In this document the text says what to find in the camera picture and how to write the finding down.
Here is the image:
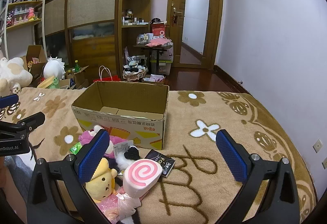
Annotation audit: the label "green frog plush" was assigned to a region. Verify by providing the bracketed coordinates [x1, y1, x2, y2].
[48, 77, 60, 89]

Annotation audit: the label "small black side table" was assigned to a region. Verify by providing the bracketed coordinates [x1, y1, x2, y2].
[132, 44, 174, 75]

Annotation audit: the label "green tissue pack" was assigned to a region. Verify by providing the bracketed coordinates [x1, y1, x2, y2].
[69, 141, 83, 155]

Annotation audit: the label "pink fluffy plush slipper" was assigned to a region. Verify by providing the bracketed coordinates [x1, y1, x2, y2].
[79, 125, 126, 159]

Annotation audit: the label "wooden door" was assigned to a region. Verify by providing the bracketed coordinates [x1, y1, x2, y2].
[167, 0, 223, 69]

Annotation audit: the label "clear plastic storage bin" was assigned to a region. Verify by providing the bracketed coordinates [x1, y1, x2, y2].
[150, 60, 172, 76]

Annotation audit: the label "white round plush doll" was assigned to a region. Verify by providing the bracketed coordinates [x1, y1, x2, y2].
[43, 57, 65, 80]

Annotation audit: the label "beige floral blanket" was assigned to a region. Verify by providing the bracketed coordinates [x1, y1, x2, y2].
[1, 88, 317, 223]

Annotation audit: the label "pink swirl roll plush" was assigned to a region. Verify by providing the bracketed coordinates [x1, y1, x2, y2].
[123, 159, 162, 198]

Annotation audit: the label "brown cardboard box left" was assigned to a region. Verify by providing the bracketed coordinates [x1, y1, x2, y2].
[21, 45, 47, 87]

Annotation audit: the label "cream spotted dog plush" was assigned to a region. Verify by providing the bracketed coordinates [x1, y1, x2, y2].
[1, 57, 33, 97]

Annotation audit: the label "pink cloth on table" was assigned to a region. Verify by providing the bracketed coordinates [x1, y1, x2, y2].
[146, 37, 172, 47]

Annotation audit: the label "red box on table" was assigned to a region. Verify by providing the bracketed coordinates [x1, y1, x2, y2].
[151, 22, 166, 36]

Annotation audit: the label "lace trimmed basket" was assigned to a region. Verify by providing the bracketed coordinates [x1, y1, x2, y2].
[122, 65, 148, 81]

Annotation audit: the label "wooden wardrobe cabinet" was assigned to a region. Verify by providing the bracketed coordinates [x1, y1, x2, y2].
[36, 0, 151, 82]

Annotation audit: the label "black face mask packet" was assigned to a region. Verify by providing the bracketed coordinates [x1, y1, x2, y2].
[145, 149, 176, 177]

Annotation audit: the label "yellow dog plush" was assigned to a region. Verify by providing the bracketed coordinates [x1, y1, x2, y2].
[85, 158, 118, 203]

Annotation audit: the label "red paper gift bag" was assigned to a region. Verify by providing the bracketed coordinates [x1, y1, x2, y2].
[93, 65, 121, 82]

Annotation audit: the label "white fluffy pompom plush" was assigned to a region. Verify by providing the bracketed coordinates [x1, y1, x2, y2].
[115, 146, 140, 171]

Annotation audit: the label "pink plastic item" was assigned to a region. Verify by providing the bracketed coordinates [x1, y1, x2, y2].
[96, 186, 149, 223]

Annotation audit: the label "small cardboard box on floor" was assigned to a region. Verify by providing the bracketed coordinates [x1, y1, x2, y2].
[142, 74, 166, 84]

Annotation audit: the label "open cardboard box with bottles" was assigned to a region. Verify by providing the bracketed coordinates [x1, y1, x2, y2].
[65, 60, 89, 89]

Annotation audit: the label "white figurine display shelf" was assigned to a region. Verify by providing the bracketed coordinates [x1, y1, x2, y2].
[1, 0, 46, 59]

